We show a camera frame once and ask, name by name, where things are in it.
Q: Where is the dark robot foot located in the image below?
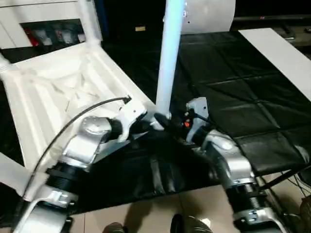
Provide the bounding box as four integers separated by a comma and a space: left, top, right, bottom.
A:
103, 222, 125, 233
171, 215, 212, 233

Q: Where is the black stand leg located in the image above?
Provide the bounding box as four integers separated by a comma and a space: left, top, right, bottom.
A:
258, 167, 311, 193

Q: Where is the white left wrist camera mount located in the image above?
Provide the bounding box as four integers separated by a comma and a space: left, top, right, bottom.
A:
113, 100, 147, 142

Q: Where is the white cabinet with glass doors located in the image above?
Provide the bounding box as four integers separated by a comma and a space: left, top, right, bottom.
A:
0, 0, 98, 52

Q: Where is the flat white board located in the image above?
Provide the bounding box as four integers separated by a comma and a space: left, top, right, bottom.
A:
238, 28, 311, 101

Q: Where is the white plastic table top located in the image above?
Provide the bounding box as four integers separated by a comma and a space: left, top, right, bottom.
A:
0, 41, 159, 202

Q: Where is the dark left robot foot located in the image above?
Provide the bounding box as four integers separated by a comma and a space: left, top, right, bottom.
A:
103, 222, 125, 233

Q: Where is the dark right robot foot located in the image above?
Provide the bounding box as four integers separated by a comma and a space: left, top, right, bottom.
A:
171, 215, 212, 233

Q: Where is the black cabinet with gold label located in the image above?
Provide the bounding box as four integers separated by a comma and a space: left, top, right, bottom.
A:
97, 0, 169, 49

